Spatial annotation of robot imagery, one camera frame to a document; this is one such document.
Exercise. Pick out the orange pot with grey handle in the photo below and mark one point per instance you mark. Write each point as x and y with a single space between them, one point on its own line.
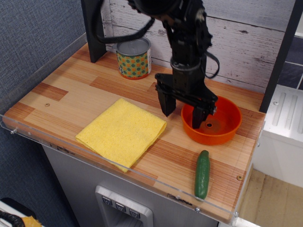
216 129

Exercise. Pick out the black frame post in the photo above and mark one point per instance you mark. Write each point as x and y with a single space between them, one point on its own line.
282 54
91 10

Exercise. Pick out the yellow object bottom left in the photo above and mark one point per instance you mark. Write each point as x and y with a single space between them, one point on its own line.
31 222

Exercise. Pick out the patterned tin can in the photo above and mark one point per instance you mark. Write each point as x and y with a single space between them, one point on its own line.
134 58

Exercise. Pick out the green toy cucumber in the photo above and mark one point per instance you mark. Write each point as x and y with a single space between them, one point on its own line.
202 176

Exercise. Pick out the black left frame post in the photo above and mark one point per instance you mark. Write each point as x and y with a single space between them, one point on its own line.
91 10

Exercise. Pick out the silver dispenser panel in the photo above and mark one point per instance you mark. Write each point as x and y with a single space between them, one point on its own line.
120 211

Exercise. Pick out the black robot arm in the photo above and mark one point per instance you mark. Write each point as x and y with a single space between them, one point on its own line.
189 38

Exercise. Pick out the clear acrylic front guard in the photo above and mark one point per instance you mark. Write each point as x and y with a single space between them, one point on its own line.
163 167

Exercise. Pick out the yellow cloth napkin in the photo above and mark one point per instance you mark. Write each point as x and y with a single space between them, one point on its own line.
122 133

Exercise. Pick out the grey toy fridge cabinet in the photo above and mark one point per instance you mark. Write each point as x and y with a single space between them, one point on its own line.
79 177

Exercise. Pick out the white toy sink unit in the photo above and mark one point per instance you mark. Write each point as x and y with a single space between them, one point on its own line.
279 152

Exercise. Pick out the black right frame post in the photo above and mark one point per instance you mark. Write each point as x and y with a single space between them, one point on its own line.
282 54

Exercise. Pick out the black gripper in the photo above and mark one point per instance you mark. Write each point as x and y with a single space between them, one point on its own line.
186 83

